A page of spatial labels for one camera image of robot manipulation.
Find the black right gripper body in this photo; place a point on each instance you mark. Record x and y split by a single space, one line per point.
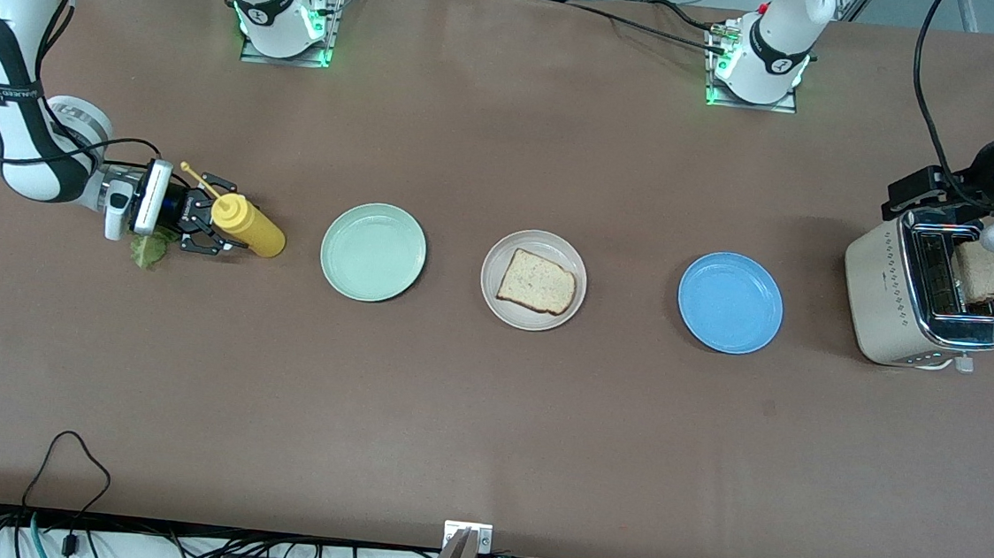
186 209

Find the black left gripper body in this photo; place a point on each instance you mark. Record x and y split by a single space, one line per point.
976 171

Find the yellow squeeze bottle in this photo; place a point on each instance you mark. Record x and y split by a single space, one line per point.
257 233

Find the green lettuce leaf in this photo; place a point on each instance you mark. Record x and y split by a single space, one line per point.
144 253

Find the bread slice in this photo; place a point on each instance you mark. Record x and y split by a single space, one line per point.
537 282
985 277

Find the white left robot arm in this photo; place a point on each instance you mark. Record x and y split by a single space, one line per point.
772 52

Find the mint green plate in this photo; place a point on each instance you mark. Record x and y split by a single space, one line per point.
373 252

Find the blue plate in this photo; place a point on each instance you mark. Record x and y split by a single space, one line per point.
730 303

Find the beige plate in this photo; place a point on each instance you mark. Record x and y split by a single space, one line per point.
553 243

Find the cream and chrome toaster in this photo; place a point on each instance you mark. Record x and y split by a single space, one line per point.
882 292

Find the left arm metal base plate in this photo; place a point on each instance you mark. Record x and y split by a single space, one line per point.
750 106

